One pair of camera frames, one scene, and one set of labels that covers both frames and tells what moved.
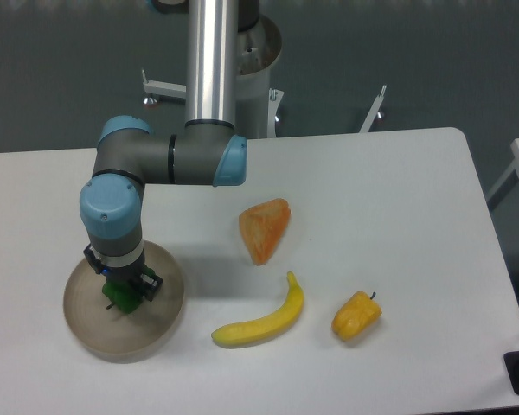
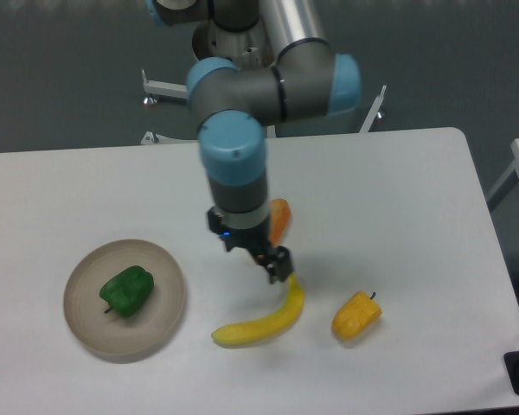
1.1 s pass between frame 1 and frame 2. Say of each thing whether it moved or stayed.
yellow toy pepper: stayed
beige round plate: stayed
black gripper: moved
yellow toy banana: stayed
